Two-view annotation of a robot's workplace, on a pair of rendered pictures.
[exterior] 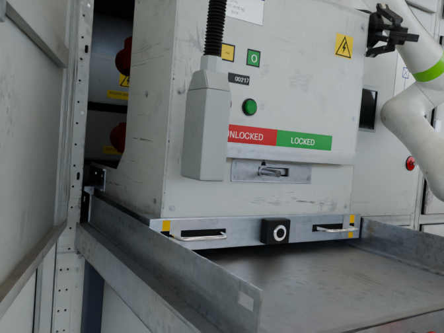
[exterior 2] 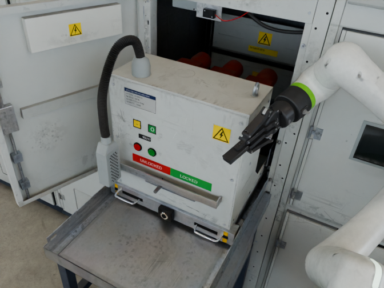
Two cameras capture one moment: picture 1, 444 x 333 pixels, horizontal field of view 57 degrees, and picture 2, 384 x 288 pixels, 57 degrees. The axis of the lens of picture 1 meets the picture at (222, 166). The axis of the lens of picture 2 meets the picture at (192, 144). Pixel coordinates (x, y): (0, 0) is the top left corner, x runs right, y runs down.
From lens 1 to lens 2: 1.31 m
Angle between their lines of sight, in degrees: 62
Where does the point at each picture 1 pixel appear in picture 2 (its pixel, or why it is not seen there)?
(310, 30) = (190, 119)
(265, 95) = (161, 148)
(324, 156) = (189, 195)
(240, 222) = (150, 200)
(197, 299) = (75, 224)
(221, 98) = (102, 158)
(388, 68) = not seen: outside the picture
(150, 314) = not seen: hidden behind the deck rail
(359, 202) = not seen: hidden behind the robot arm
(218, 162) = (104, 180)
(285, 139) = (175, 174)
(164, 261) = (94, 202)
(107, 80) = (249, 38)
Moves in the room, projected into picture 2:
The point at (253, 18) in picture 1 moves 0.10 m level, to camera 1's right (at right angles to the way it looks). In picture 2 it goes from (149, 108) to (163, 124)
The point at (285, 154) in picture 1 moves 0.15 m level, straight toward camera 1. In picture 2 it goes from (162, 183) to (119, 193)
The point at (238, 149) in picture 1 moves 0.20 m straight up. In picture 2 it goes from (135, 172) to (134, 125)
